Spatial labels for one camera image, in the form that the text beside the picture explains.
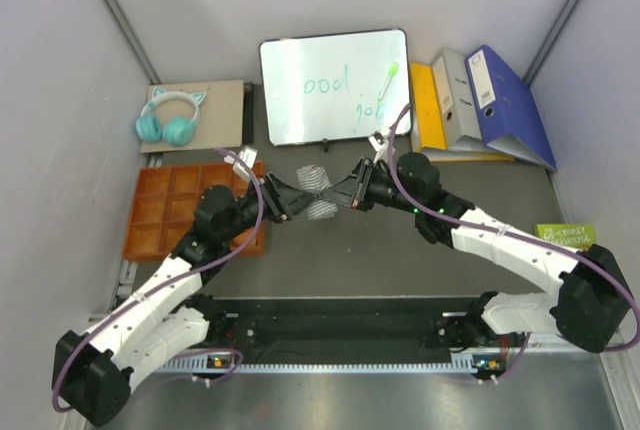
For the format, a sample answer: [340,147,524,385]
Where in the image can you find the yellow binder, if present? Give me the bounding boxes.
[409,62,514,162]

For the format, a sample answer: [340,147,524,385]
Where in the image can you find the grey striped underwear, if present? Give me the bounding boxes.
[296,165,338,220]

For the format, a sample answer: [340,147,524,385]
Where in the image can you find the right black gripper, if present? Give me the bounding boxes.
[321,158,421,215]

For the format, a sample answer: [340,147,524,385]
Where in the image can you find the beige board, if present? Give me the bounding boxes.
[140,80,244,154]

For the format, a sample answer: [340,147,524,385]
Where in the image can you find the green marker pen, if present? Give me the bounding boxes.
[377,62,399,101]

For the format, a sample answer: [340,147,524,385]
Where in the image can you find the orange compartment tray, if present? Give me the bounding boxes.
[122,163,249,263]

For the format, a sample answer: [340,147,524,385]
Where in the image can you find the teal cat-ear headphones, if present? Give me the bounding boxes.
[134,87,207,147]

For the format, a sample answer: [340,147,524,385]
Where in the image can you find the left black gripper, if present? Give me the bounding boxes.
[220,171,320,243]

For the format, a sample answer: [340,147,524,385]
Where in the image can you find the grey cable duct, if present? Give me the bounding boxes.
[157,353,504,377]

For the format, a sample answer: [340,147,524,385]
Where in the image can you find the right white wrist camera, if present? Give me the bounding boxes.
[368,127,395,164]

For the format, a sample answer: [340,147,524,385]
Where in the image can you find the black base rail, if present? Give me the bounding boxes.
[169,297,526,364]

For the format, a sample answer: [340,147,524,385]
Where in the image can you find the grey binder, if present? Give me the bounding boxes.
[432,49,490,153]

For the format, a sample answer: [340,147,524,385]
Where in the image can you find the blue binder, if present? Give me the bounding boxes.
[465,45,557,171]

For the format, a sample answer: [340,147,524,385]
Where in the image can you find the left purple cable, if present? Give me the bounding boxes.
[52,147,266,414]

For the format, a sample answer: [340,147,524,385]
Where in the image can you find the whiteboard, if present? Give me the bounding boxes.
[259,28,412,146]

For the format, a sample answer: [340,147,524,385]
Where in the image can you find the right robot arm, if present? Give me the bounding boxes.
[321,153,639,353]

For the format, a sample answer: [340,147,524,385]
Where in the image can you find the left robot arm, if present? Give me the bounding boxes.
[52,174,318,426]

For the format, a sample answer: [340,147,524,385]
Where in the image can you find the green treehouse book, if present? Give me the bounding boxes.
[534,223,596,250]

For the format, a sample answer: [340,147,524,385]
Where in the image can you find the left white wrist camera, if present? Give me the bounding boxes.
[224,146,258,183]

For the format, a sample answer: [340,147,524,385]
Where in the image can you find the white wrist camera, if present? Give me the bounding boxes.
[368,127,395,164]
[224,146,258,183]

